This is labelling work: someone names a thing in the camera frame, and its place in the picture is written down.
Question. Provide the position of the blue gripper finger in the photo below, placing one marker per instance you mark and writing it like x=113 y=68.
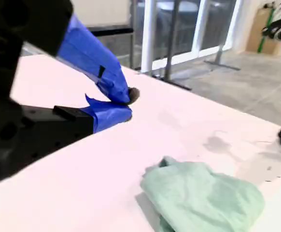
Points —
x=94 y=55
x=106 y=116

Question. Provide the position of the grey upright post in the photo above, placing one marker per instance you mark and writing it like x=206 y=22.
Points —
x=133 y=50

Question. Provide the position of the grey metal desk leg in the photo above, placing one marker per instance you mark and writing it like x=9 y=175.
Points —
x=169 y=48
x=219 y=54

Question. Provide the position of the white window frame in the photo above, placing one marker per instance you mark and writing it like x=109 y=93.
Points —
x=146 y=36

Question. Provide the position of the brown cardboard box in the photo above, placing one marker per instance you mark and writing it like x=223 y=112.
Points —
x=254 y=29

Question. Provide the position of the green strip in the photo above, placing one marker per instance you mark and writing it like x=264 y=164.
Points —
x=261 y=43

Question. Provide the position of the pale green T-shirt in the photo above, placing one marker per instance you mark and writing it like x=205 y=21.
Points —
x=203 y=193

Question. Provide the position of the black desk top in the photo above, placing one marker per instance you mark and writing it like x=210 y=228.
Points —
x=111 y=31

